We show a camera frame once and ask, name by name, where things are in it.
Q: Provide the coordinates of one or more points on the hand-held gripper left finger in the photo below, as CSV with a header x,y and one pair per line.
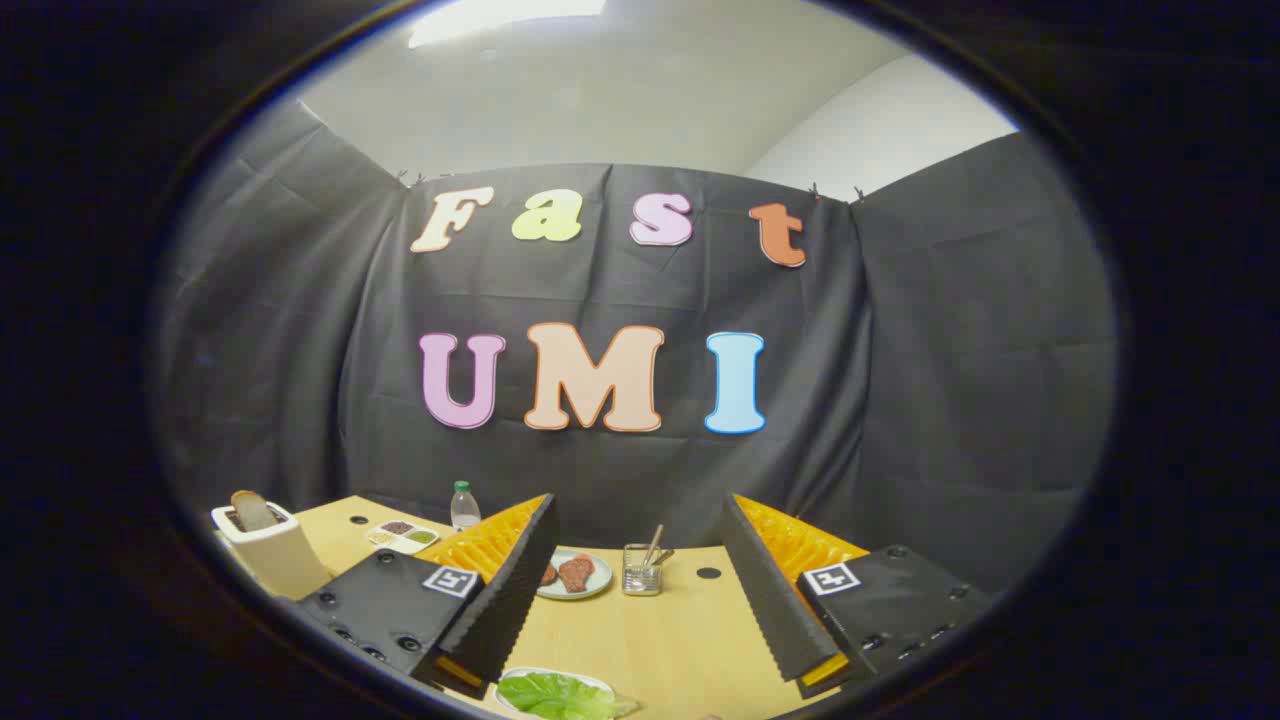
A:
x,y
515,590

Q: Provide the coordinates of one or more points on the large brown meat piece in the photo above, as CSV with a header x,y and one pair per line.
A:
x,y
575,575

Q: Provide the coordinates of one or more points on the white divided seasoning tray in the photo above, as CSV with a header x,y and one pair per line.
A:
x,y
405,540

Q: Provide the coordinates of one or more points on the cream white toaster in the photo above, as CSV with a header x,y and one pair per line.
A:
x,y
285,560

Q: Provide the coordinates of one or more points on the green lettuce leaf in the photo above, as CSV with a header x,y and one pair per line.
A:
x,y
560,695

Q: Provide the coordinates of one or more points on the pale green round plate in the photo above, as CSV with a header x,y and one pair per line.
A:
x,y
600,575

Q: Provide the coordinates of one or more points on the ceiling light panel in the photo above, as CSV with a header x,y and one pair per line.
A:
x,y
500,15

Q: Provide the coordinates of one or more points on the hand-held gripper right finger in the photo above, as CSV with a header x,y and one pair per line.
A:
x,y
775,600

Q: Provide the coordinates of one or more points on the clear plastic water bottle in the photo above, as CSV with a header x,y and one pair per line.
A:
x,y
465,512

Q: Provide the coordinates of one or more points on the small brown meat piece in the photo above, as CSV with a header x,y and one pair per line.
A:
x,y
548,575

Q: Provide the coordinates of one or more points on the clear glass utensil holder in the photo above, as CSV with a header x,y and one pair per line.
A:
x,y
640,580

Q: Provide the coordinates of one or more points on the light wooden stick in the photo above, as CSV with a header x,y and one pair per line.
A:
x,y
652,548

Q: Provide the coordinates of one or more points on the white round plate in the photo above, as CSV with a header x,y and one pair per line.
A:
x,y
590,678

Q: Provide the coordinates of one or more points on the toasted brown bread slice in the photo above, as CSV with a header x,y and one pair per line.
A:
x,y
252,510

